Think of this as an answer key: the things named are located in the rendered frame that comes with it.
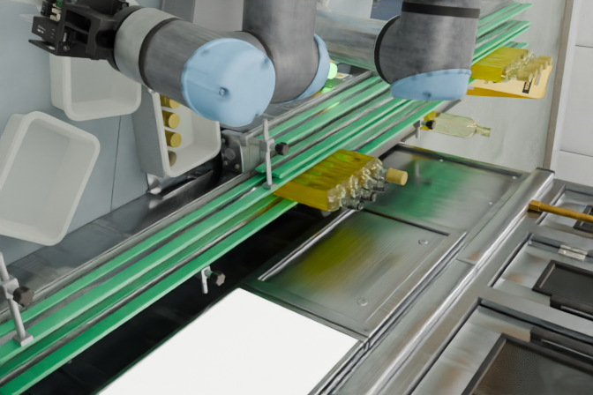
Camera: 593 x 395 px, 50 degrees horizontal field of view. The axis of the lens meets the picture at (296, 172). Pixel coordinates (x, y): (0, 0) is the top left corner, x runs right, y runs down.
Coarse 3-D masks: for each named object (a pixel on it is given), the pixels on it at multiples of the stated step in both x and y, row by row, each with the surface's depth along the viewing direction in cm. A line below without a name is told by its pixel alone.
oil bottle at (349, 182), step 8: (312, 168) 161; (320, 168) 161; (320, 176) 157; (328, 176) 157; (336, 176) 157; (344, 176) 156; (352, 176) 156; (344, 184) 153; (352, 184) 154; (352, 192) 154
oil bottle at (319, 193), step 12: (300, 180) 155; (312, 180) 155; (324, 180) 155; (276, 192) 160; (288, 192) 157; (300, 192) 154; (312, 192) 152; (324, 192) 150; (336, 192) 149; (312, 204) 153; (324, 204) 151; (336, 204) 150
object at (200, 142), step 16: (160, 112) 132; (176, 112) 146; (192, 112) 149; (160, 128) 133; (176, 128) 147; (192, 128) 151; (208, 128) 148; (160, 144) 135; (192, 144) 152; (208, 144) 150; (176, 160) 144; (192, 160) 145
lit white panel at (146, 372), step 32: (224, 320) 132; (256, 320) 132; (288, 320) 131; (160, 352) 124; (192, 352) 124; (224, 352) 124; (256, 352) 123; (288, 352) 123; (320, 352) 122; (128, 384) 117; (160, 384) 117; (192, 384) 116; (224, 384) 116; (256, 384) 115; (288, 384) 115
